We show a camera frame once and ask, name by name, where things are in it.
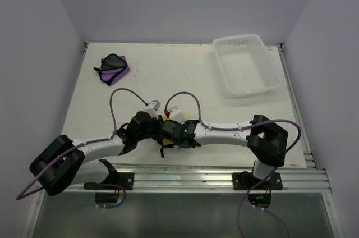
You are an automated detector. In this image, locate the purple grey towel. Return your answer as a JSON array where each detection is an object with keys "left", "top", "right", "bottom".
[{"left": 93, "top": 53, "right": 130, "bottom": 86}]

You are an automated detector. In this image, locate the aluminium mounting rail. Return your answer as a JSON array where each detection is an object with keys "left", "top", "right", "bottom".
[{"left": 63, "top": 161, "right": 331, "bottom": 193}]

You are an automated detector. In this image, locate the white plastic basket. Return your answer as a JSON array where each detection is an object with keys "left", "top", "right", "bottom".
[{"left": 212, "top": 34, "right": 282, "bottom": 98}]

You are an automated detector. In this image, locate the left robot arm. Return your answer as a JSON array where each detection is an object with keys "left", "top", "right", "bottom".
[{"left": 29, "top": 111, "right": 163, "bottom": 196}]

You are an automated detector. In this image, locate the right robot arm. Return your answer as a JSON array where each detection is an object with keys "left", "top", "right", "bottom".
[{"left": 158, "top": 115, "right": 288, "bottom": 189}]

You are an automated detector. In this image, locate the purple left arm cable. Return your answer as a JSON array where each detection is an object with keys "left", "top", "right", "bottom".
[{"left": 16, "top": 88, "right": 149, "bottom": 201}]

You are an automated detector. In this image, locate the right black base bracket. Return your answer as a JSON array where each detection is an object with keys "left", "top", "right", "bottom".
[{"left": 232, "top": 171, "right": 283, "bottom": 191}]

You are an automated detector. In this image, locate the black base bracket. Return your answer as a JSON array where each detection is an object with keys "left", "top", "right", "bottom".
[
  {"left": 84, "top": 172, "right": 135, "bottom": 190},
  {"left": 232, "top": 171, "right": 283, "bottom": 191}
]

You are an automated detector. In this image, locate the left black base bracket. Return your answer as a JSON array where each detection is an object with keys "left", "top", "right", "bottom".
[{"left": 84, "top": 172, "right": 135, "bottom": 190}]

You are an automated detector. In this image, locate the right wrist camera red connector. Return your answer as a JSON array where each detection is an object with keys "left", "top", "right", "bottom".
[{"left": 163, "top": 106, "right": 187, "bottom": 123}]

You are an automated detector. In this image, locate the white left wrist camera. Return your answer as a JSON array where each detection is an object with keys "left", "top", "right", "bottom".
[{"left": 144, "top": 100, "right": 161, "bottom": 118}]

